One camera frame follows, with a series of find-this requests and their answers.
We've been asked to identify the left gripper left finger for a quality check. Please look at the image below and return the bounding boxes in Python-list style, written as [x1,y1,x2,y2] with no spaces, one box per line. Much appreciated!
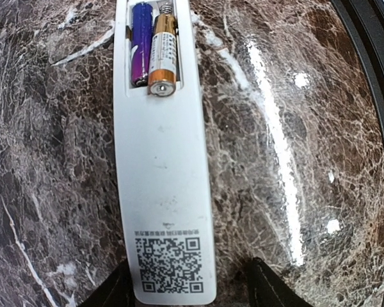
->
[79,267,136,307]

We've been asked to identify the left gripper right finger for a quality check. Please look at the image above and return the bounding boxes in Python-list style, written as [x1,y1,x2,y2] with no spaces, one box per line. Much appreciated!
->
[244,257,312,307]

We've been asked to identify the white remote control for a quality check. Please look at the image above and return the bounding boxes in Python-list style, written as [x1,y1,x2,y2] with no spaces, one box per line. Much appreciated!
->
[113,1,216,306]

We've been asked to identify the gold battery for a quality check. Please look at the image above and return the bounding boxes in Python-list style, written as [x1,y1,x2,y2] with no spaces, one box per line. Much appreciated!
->
[148,13,177,97]

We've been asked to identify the purple blue battery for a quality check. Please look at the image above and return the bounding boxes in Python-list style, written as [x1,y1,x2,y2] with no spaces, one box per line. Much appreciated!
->
[131,3,153,87]

